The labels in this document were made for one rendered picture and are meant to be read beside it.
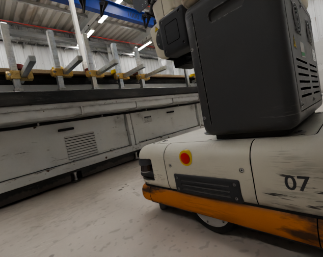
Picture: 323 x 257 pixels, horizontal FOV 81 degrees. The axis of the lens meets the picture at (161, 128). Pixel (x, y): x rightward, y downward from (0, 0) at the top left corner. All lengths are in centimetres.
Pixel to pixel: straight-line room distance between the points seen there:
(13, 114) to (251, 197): 132
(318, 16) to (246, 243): 1144
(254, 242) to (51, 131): 149
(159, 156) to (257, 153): 34
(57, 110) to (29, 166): 46
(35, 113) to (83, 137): 47
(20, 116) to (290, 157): 138
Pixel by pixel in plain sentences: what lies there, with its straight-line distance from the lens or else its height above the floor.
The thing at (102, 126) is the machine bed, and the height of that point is 41.
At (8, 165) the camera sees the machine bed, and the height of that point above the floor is 26.
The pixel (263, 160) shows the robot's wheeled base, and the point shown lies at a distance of 50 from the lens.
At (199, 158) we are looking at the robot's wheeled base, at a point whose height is 24.
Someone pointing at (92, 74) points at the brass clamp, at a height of 82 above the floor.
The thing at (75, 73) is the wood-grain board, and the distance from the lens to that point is 177.
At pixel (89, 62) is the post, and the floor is 91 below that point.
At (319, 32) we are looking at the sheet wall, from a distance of 1163.
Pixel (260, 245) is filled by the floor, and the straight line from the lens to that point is 64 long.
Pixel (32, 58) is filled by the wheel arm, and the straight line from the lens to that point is 121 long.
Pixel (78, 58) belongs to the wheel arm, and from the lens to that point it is 129.
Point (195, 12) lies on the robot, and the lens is 63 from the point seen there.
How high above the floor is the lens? 38
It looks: 3 degrees down
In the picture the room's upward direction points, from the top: 11 degrees counter-clockwise
